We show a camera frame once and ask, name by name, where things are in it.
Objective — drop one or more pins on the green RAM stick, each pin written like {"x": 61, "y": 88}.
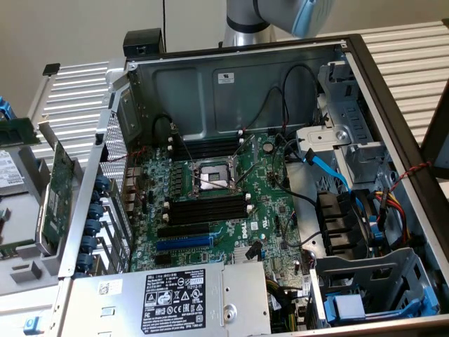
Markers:
{"x": 14, "y": 250}
{"x": 17, "y": 133}

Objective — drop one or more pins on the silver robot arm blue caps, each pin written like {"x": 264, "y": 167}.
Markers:
{"x": 245, "y": 28}

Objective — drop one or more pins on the silver CPU socket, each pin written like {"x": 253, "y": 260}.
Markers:
{"x": 214, "y": 175}

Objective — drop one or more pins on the thin metal locking lever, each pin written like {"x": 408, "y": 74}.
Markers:
{"x": 186, "y": 147}
{"x": 243, "y": 145}

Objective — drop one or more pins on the green motherboard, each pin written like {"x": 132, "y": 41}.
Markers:
{"x": 259, "y": 196}

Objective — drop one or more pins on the round coin battery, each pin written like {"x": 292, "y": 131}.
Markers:
{"x": 268, "y": 146}

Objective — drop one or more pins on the open silver PC case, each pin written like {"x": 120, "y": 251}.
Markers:
{"x": 196, "y": 102}

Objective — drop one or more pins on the long black expansion slot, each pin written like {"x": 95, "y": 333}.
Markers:
{"x": 182, "y": 230}

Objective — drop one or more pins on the blue expansion slot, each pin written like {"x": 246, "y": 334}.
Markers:
{"x": 182, "y": 243}

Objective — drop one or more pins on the silver finned heatsink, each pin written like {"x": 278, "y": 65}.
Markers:
{"x": 240, "y": 254}

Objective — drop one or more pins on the white case sticker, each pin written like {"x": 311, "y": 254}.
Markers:
{"x": 226, "y": 78}

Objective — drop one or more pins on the silver rear port block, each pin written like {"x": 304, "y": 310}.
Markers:
{"x": 130, "y": 192}
{"x": 132, "y": 175}
{"x": 129, "y": 208}

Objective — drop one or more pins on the short black expansion slot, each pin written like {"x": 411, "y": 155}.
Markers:
{"x": 163, "y": 259}

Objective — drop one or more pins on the blue card retention clip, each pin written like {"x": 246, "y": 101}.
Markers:
{"x": 89, "y": 243}
{"x": 85, "y": 262}
{"x": 102, "y": 183}
{"x": 93, "y": 226}
{"x": 95, "y": 211}

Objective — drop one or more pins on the black box device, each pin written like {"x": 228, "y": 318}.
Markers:
{"x": 142, "y": 44}

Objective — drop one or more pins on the small blue plastic clip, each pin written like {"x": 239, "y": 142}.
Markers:
{"x": 376, "y": 228}

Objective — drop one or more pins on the green graphics card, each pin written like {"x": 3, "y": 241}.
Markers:
{"x": 61, "y": 196}

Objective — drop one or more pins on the silver power supply unit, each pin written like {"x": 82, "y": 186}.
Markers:
{"x": 105, "y": 305}

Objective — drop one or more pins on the grey parts rack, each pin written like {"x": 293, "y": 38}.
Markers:
{"x": 52, "y": 263}

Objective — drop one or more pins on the small black table clip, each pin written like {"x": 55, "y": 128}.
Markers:
{"x": 51, "y": 69}

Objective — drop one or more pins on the silver hard disk white label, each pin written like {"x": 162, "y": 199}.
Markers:
{"x": 8, "y": 172}

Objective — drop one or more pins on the dark upright panel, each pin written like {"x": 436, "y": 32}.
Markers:
{"x": 438, "y": 133}

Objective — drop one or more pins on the blue plastic disk carrier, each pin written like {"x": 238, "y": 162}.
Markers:
{"x": 6, "y": 109}

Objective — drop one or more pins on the blue square button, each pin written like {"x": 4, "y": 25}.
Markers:
{"x": 32, "y": 325}

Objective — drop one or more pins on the silver disk bay blue bracket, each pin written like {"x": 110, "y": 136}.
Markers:
{"x": 372, "y": 267}

